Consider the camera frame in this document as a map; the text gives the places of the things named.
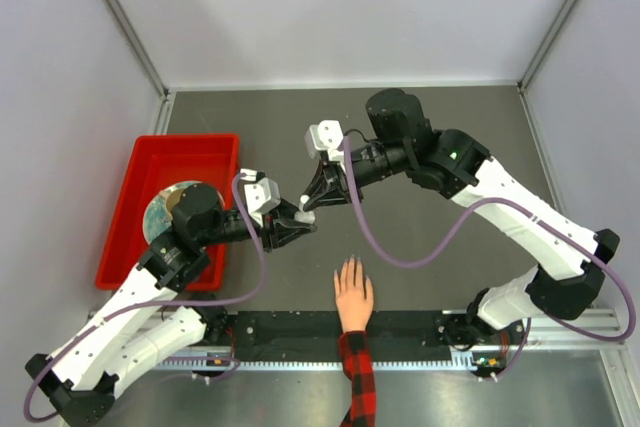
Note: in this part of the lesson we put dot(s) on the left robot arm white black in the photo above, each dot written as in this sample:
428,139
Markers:
145,321

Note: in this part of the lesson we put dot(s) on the blue patterned plate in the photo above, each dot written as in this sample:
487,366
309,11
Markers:
155,219

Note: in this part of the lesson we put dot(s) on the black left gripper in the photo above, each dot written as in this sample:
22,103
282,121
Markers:
283,227

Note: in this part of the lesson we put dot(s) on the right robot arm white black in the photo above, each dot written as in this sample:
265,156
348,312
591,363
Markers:
570,260

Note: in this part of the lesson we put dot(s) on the aluminium rail with slots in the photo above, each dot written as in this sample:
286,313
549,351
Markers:
593,330

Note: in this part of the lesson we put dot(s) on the aluminium corner post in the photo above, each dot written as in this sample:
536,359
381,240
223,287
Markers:
545,47
142,57

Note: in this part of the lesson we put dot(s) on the aluminium corner post left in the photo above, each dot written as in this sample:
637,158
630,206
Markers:
142,57

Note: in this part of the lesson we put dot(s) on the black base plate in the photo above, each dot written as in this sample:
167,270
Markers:
312,336

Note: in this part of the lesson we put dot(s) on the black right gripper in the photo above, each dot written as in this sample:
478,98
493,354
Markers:
330,186

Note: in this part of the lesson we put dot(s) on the tan ceramic bowl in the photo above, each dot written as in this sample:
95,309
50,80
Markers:
171,198

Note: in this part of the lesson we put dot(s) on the red plastic bin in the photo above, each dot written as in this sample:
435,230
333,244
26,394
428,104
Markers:
156,163

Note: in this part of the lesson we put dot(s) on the white nail polish bottle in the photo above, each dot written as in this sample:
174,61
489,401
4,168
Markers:
307,217

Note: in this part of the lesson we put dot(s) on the mannequin hand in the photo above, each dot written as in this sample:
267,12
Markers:
354,296

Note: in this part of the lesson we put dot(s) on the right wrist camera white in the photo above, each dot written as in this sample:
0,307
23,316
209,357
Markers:
325,138

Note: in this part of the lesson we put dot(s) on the red plaid sleeve forearm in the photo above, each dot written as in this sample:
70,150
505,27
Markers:
357,366

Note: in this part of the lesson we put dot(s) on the aluminium corner post right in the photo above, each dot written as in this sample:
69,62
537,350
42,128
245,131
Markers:
545,47

